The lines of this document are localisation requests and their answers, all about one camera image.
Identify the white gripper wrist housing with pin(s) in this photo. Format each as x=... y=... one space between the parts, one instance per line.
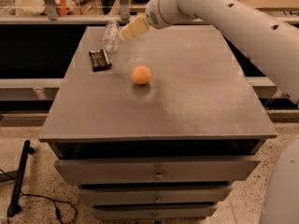
x=156 y=15

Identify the clear plastic water bottle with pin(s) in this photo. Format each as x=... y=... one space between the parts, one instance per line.
x=110 y=39

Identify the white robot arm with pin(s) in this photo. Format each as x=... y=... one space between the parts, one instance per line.
x=273 y=46

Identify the orange fruit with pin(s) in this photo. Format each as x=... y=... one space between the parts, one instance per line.
x=141 y=75

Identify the grey metal railing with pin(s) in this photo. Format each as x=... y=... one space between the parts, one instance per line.
x=99 y=11

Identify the grey drawer cabinet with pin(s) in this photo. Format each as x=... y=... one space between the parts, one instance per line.
x=197 y=103

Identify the top grey drawer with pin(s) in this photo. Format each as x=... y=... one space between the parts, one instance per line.
x=156 y=170

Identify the grey drawer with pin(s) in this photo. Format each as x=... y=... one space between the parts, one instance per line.
x=156 y=194
x=156 y=170
x=166 y=211

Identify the middle grey drawer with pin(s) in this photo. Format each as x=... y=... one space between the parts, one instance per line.
x=156 y=194

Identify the bottom grey drawer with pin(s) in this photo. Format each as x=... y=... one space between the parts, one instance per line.
x=166 y=211

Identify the black stand leg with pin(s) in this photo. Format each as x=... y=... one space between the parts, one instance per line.
x=14 y=208

